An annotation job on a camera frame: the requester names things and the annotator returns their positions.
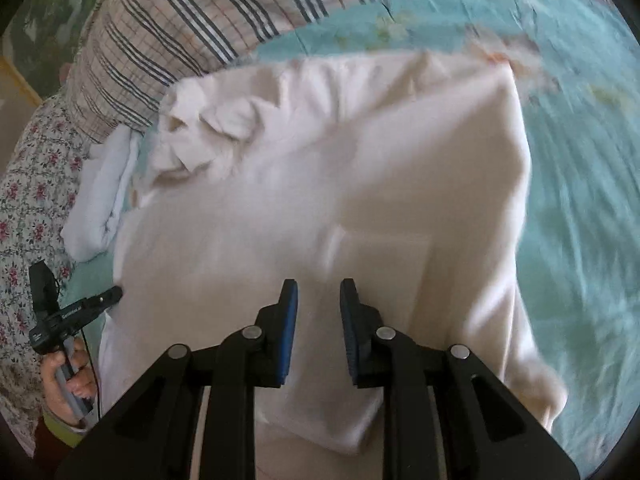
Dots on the person's left hand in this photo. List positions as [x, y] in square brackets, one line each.
[55, 385]

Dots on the floral pillow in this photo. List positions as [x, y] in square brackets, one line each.
[30, 200]

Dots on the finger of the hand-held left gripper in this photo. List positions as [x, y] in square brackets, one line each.
[102, 297]

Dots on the folded white towel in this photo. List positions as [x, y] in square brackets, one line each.
[97, 195]

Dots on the teal floral bed sheet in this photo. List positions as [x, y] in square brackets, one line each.
[575, 185]

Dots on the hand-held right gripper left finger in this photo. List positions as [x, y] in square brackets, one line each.
[290, 320]

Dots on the white pillow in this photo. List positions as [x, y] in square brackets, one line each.
[325, 185]

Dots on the gold framed landscape painting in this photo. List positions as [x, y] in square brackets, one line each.
[55, 5]

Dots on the person's left forearm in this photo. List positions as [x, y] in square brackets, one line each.
[57, 437]

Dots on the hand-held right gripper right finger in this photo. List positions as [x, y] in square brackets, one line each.
[350, 325]

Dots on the plaid quilt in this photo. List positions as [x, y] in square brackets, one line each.
[175, 25]

